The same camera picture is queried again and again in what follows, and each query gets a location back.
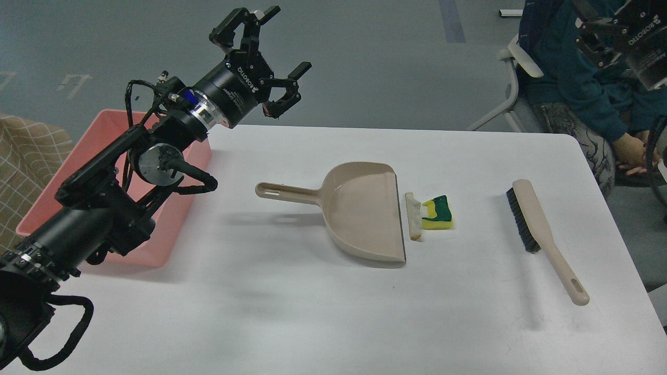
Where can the yellow green sponge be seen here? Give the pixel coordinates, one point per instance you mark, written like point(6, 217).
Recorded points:
point(438, 215)

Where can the white office chair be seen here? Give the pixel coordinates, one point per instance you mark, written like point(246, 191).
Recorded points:
point(515, 109)

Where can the beige plastic dustpan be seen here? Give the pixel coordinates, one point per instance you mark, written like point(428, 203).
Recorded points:
point(360, 206)

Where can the beige hand brush black bristles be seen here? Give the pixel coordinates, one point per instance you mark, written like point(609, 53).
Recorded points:
point(536, 235)

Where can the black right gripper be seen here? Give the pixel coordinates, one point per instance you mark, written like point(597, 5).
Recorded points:
point(635, 34)

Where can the beige checkered cloth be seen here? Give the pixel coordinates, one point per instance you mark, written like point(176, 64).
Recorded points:
point(31, 153)

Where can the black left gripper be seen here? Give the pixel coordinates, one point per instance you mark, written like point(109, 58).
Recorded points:
point(236, 86)

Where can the person's clasped hands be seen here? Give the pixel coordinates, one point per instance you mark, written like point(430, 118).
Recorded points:
point(631, 152)

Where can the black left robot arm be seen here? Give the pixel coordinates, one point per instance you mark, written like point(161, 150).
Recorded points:
point(107, 205)

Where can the seated person in teal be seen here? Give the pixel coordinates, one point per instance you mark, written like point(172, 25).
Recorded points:
point(594, 106)

